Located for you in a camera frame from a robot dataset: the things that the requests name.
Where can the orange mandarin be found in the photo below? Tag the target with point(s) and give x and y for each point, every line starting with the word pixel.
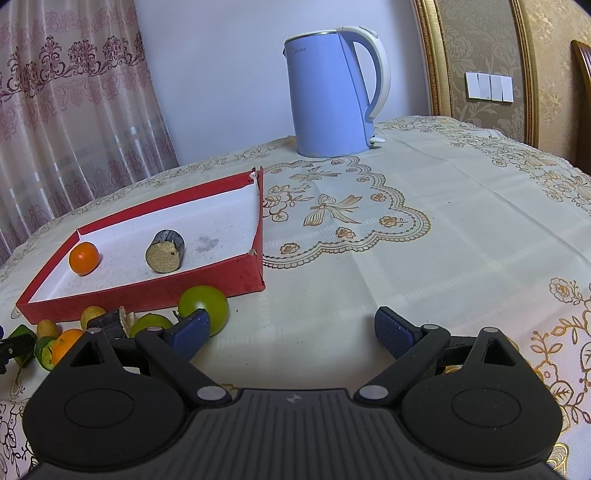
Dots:
pixel 84 258
pixel 64 343

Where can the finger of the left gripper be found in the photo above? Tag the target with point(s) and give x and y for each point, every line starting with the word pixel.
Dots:
pixel 6 356

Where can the yellow-brown longan fruit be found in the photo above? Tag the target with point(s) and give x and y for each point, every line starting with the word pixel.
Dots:
pixel 90 313
pixel 47 328

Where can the dark sugarcane piece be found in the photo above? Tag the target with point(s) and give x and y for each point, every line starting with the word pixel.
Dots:
pixel 165 252
pixel 110 323

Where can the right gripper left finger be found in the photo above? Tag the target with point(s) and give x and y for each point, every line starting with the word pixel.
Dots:
pixel 151 369

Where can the white wall switch panel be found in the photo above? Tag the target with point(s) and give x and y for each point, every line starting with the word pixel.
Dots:
pixel 489 87

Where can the red cardboard tray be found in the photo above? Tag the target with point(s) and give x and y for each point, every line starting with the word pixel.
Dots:
pixel 144 257

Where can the green tomato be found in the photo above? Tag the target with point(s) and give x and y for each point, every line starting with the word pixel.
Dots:
pixel 149 320
pixel 211 300

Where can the wooden chair back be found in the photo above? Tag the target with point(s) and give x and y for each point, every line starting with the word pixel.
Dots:
pixel 581 52

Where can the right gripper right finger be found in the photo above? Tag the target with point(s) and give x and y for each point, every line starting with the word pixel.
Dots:
pixel 433 367

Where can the gold wall moulding frame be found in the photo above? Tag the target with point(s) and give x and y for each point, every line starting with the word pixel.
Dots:
pixel 491 37

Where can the blue electric kettle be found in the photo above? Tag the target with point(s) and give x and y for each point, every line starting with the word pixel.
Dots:
pixel 333 114

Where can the green cucumber piece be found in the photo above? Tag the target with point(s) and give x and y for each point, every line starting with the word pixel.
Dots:
pixel 44 352
pixel 23 345

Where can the floral pink curtain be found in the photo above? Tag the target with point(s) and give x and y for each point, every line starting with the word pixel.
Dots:
pixel 79 114

